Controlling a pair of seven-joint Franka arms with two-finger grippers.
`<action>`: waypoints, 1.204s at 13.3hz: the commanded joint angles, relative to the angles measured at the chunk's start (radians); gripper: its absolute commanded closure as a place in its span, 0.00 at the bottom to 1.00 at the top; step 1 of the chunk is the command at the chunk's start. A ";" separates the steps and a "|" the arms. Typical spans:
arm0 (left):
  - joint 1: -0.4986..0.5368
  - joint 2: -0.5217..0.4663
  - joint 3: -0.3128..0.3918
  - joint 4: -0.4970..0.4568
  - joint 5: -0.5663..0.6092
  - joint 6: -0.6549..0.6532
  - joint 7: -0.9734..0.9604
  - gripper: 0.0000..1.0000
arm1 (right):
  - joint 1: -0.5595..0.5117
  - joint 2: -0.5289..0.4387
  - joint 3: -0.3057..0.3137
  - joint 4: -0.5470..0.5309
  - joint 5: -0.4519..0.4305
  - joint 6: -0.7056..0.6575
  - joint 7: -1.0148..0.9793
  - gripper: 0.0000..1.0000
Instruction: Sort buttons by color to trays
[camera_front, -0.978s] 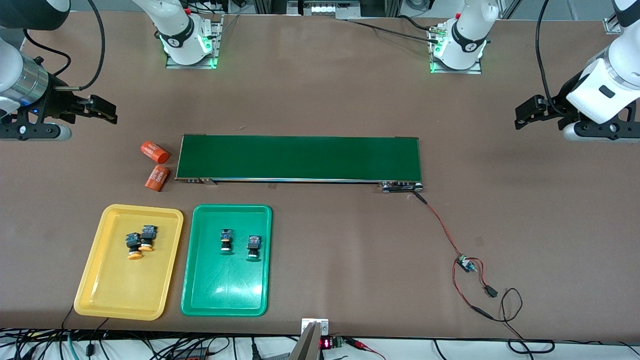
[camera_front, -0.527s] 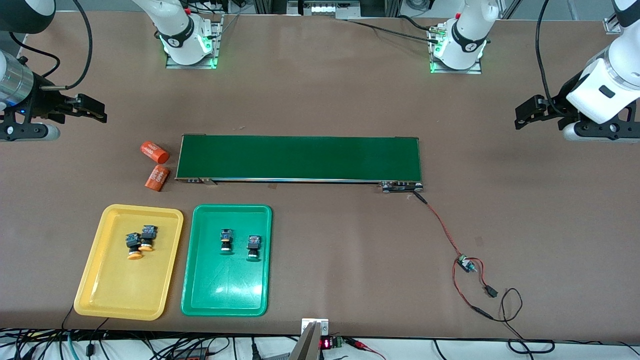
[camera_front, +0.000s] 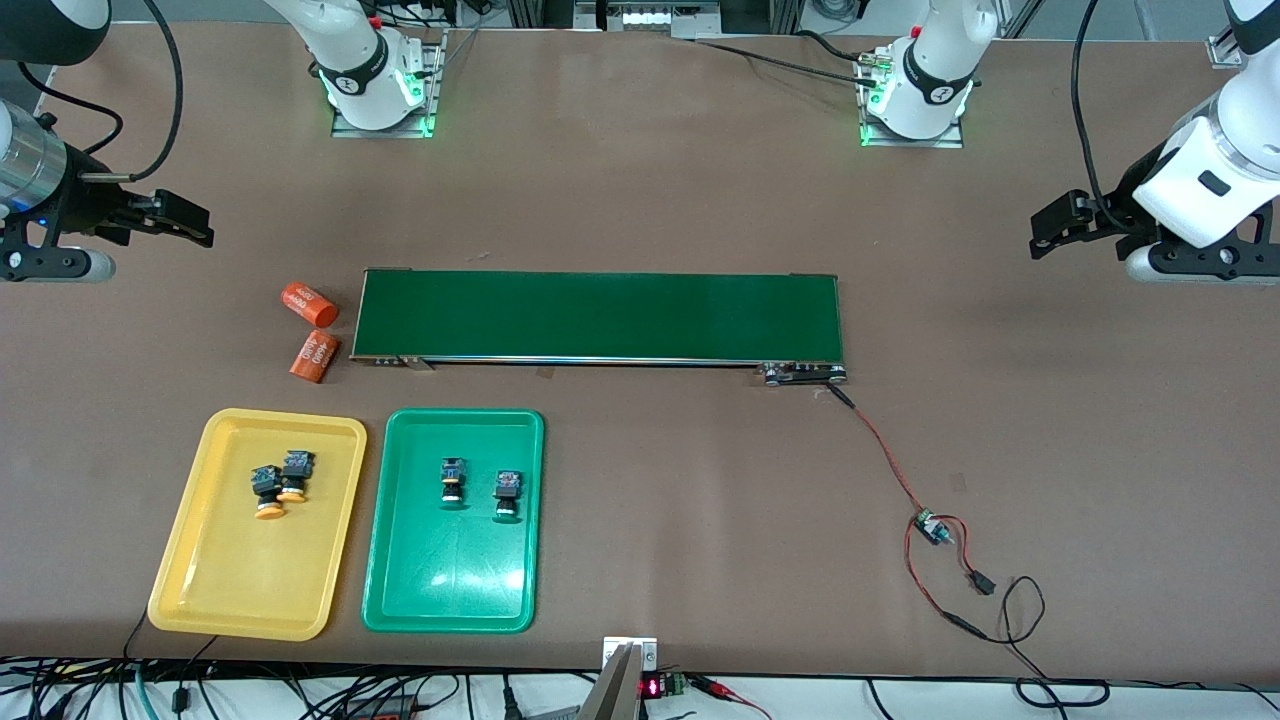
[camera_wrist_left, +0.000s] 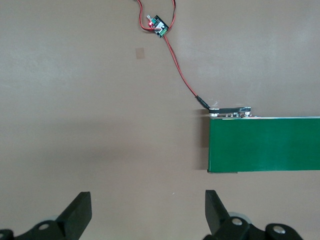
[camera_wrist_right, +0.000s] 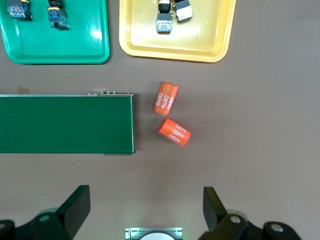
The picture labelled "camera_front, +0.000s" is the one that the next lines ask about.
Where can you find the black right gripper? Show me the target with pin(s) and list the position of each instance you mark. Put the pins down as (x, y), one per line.
(82, 203)

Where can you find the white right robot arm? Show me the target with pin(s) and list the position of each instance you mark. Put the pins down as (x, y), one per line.
(340, 40)

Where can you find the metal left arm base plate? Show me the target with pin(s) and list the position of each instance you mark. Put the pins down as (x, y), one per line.
(955, 135)

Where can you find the green conveyor belt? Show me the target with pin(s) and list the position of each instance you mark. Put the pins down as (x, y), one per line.
(600, 315)

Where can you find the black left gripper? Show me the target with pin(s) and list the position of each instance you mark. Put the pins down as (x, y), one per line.
(1122, 205)

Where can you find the grey camera mount pole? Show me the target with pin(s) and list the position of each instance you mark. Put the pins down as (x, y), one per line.
(612, 695)

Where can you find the small metal bracket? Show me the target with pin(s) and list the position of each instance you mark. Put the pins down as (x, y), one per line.
(645, 650)

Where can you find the yellow mushroom push button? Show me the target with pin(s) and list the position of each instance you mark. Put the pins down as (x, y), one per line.
(266, 485)
(297, 468)

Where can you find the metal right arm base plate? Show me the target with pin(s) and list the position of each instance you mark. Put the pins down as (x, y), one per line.
(432, 90)

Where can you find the small speed controller board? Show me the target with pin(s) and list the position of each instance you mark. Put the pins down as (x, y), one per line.
(930, 525)

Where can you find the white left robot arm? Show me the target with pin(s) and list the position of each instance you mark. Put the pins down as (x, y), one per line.
(950, 40)

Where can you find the red LED display module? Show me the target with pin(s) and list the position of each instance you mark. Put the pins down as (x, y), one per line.
(652, 687)

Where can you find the yellow plastic tray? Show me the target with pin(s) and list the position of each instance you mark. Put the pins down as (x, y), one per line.
(260, 580)

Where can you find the black orange power adapter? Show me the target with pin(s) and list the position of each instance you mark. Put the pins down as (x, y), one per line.
(385, 712)

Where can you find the aluminium frame structure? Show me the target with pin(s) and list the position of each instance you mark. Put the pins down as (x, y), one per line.
(650, 18)

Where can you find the green mushroom push button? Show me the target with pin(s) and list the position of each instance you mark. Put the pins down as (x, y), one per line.
(453, 480)
(508, 490)

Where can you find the green plastic tray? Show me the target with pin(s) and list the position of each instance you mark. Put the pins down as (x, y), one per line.
(455, 570)

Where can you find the orange cylinder white 4680 print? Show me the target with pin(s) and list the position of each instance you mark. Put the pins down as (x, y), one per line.
(310, 305)
(315, 357)

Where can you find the aluminium corner profile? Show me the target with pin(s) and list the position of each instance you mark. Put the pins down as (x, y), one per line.
(1222, 52)

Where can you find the red clip lead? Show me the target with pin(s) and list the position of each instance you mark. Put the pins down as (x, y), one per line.
(720, 688)

